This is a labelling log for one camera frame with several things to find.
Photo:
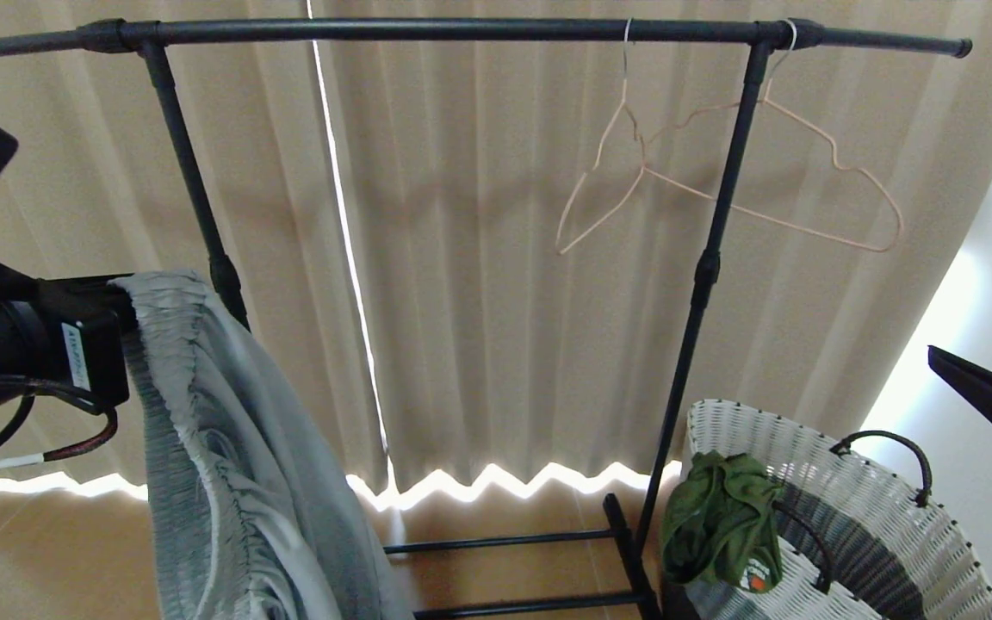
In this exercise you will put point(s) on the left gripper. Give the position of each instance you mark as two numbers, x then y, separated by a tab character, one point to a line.
74	336

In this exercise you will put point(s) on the pale grey shorts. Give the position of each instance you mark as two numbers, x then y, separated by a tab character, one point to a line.
246	482

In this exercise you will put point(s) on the white laundry basket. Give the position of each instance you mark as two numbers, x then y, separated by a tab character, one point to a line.
746	430

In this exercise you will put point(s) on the pink clothes hanger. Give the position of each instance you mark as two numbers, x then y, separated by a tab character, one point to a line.
806	224
599	213

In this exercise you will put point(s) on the black clothes rack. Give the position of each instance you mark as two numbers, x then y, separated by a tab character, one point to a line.
461	31

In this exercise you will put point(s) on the green garment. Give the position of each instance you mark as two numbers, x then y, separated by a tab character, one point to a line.
720	525

